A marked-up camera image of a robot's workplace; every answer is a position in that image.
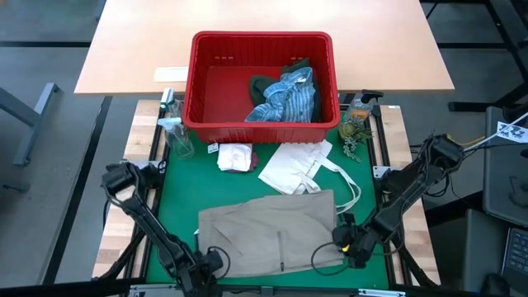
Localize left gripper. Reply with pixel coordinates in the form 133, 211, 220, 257
181, 246, 227, 297

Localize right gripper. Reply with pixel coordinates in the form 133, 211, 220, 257
332, 212, 377, 270

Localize khaki trousers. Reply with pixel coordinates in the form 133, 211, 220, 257
197, 189, 347, 278

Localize white garment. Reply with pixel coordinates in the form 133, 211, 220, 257
217, 143, 253, 172

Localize maroon garment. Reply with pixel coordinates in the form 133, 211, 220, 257
226, 151, 259, 174

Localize blue striped shirt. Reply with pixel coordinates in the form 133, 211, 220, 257
244, 67, 318, 124

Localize red plastic laundry bin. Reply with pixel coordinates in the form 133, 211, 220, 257
181, 30, 342, 145

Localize cream canvas tote bag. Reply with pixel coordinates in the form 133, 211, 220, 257
258, 139, 363, 215

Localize small potted succulent plant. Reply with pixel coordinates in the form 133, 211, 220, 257
337, 117, 375, 164

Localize clear plastic spray bottle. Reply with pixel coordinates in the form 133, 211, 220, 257
157, 117, 196, 161

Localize amber spray bottle black trigger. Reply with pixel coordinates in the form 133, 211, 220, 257
344, 89, 384, 123

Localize black computer mouse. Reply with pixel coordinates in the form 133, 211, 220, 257
480, 271, 512, 297

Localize dark grey desk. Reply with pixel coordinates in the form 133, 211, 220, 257
482, 106, 528, 228

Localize black keyboard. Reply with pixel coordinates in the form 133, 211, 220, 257
501, 226, 528, 290

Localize black table base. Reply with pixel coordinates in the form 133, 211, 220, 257
447, 0, 528, 113

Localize dark green garment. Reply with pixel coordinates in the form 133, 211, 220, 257
248, 58, 322, 124

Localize white printed flag tag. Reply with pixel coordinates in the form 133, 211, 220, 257
497, 120, 528, 144

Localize white paper sheet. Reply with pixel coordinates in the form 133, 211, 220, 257
153, 66, 190, 83

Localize grey metal table leg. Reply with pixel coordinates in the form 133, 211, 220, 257
0, 82, 64, 193

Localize light wooden table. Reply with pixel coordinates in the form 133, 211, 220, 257
73, 0, 455, 97

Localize silver camera mount bar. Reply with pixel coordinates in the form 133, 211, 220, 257
127, 283, 408, 297

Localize black aluminium table frame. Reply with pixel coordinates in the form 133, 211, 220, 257
123, 94, 441, 290

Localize yellow extension cord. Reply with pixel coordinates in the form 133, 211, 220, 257
447, 134, 487, 148

